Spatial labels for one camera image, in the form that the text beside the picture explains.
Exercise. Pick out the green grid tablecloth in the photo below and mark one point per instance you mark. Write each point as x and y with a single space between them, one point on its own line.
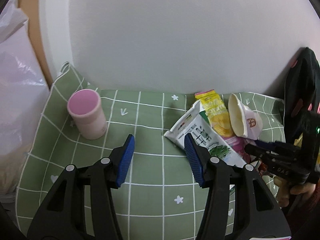
159 198

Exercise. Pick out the red snack wrapper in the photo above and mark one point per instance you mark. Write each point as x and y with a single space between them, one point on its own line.
257 163

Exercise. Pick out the white paper cup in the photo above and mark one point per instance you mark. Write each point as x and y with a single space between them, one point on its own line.
244 122

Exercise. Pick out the white green seaweed package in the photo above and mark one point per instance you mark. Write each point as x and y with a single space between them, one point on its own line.
193 122

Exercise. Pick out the white plastic bag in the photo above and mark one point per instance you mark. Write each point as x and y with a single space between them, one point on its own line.
23 93

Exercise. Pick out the black hello kitty bag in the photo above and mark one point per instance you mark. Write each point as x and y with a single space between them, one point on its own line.
301 93

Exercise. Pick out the yellow snack wrapper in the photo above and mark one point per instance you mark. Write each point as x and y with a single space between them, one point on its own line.
216 112

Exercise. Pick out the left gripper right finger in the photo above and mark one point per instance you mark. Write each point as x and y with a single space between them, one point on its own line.
239 204

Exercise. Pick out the right hand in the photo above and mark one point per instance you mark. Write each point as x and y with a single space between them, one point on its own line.
285 191

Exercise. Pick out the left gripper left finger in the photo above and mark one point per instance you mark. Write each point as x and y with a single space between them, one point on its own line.
61 214

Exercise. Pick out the pink cylindrical canister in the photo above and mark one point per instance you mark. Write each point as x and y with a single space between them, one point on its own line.
85 108

